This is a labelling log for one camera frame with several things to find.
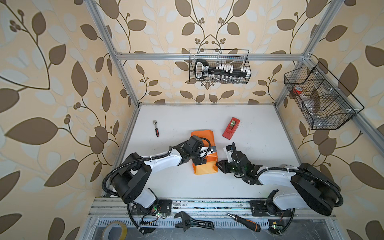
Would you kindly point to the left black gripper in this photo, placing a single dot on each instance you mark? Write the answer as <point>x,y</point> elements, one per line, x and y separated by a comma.
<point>199,160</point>

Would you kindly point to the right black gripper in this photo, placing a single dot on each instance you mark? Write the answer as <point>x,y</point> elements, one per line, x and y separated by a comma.
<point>223,167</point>

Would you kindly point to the yellow orange wrapping paper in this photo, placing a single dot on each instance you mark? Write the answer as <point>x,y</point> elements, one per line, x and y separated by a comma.
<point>210,166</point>

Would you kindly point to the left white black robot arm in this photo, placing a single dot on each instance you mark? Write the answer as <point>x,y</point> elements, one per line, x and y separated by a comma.
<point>128,180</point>

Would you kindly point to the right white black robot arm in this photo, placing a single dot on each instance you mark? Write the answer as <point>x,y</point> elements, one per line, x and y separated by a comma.
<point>297,188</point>

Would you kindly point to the red tape dispenser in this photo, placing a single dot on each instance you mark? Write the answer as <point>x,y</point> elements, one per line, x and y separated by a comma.
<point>231,128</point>

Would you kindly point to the black adjustable wrench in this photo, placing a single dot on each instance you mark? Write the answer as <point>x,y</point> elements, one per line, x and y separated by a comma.
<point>188,222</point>

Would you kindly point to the black orange screwdriver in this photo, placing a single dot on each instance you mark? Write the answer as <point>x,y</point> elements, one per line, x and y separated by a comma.
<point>247,223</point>

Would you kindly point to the black socket set holder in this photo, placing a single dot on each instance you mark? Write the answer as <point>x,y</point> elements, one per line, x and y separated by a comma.
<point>203,71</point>

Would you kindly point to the red cap in basket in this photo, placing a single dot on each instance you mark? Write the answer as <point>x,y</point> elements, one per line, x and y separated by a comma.
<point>297,90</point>

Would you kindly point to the clear packing tape roll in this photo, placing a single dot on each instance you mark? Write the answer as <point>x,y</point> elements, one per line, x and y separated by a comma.
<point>115,231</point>

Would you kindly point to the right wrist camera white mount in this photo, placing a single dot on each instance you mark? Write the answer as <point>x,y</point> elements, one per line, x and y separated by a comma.
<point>229,150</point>

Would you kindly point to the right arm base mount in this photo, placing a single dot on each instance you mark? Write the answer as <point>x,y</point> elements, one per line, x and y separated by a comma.
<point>267,208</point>

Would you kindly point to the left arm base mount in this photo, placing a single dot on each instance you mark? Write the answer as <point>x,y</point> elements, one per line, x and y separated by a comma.
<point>160,208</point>

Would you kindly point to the small red-handled ratchet wrench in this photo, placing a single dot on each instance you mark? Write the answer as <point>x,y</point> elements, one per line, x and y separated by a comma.
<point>156,128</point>

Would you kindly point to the black wire basket back wall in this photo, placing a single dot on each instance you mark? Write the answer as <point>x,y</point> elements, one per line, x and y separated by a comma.
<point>237,58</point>

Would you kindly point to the black wire basket wall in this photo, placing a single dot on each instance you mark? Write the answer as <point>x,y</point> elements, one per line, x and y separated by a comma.
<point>237,58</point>
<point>326,102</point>

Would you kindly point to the aluminium front rail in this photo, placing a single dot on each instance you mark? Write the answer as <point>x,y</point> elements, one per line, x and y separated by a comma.
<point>198,208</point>

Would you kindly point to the black wire basket right wall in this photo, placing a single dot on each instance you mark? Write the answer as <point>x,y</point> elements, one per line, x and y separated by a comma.
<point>326,102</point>

